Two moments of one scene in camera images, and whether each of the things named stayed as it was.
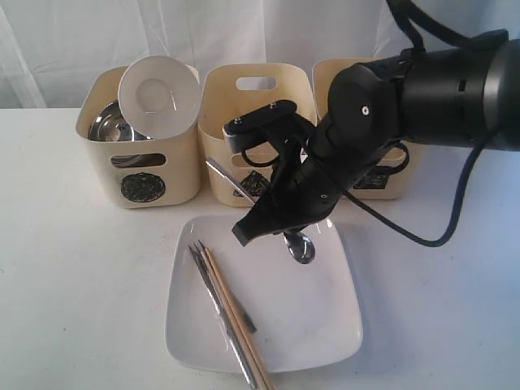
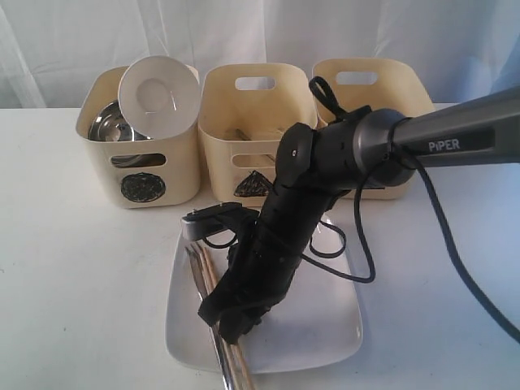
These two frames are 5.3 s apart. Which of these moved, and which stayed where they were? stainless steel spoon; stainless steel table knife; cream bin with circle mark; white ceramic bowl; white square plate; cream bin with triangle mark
Moved: stainless steel table knife; stainless steel spoon
Stayed: cream bin with circle mark; white ceramic bowl; cream bin with triangle mark; white square plate
